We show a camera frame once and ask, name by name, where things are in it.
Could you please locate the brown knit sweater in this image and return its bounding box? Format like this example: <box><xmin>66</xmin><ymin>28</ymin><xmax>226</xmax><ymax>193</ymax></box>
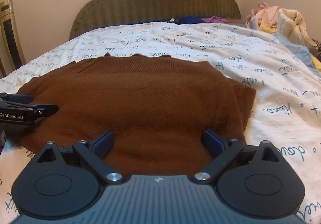
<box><xmin>11</xmin><ymin>55</ymin><xmax>256</xmax><ymax>176</ymax></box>

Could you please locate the pink clothes pile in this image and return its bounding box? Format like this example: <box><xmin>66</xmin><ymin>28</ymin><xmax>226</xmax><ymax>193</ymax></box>
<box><xmin>246</xmin><ymin>2</ymin><xmax>281</xmax><ymax>30</ymax></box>

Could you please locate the white script-print bed sheet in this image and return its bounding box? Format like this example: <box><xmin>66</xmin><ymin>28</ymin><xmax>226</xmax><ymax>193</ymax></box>
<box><xmin>1</xmin><ymin>22</ymin><xmax>320</xmax><ymax>223</ymax></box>

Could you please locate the light blue cloth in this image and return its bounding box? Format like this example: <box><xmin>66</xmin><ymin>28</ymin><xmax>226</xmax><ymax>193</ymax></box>
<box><xmin>274</xmin><ymin>34</ymin><xmax>314</xmax><ymax>69</ymax></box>

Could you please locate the yellow cloth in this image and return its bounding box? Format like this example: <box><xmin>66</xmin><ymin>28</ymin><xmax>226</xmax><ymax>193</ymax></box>
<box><xmin>259</xmin><ymin>24</ymin><xmax>320</xmax><ymax>72</ymax></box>

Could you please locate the purple garment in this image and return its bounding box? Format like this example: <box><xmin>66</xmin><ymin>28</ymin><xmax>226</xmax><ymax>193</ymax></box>
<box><xmin>202</xmin><ymin>16</ymin><xmax>227</xmax><ymax>24</ymax></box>

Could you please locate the blue garment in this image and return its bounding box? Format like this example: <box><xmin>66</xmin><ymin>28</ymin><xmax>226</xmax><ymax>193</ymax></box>
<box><xmin>173</xmin><ymin>16</ymin><xmax>205</xmax><ymax>25</ymax></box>

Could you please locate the cream puffy quilt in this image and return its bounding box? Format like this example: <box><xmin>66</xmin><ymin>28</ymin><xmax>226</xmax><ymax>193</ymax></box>
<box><xmin>276</xmin><ymin>8</ymin><xmax>318</xmax><ymax>53</ymax></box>

